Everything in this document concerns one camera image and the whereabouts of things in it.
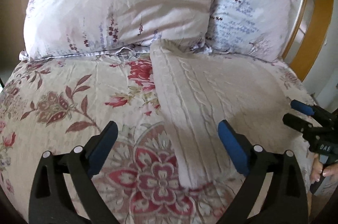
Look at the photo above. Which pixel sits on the beige cable-knit sweater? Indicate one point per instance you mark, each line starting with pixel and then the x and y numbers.
pixel 198 91

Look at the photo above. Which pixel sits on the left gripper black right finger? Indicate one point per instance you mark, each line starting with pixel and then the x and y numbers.
pixel 286 199

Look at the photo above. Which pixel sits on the wooden headboard frame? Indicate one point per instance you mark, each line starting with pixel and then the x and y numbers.
pixel 310 24

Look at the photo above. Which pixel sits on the floral bed sheet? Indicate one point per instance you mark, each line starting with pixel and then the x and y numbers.
pixel 57 104

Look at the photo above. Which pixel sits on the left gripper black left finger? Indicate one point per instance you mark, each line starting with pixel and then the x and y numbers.
pixel 50 201

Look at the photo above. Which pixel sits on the pink floral left pillow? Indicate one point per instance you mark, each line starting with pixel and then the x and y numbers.
pixel 57 28

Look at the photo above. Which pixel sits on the blue pink floral right pillow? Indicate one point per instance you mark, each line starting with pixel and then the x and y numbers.
pixel 256 28

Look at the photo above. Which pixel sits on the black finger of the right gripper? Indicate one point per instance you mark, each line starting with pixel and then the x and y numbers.
pixel 311 110
pixel 300 125

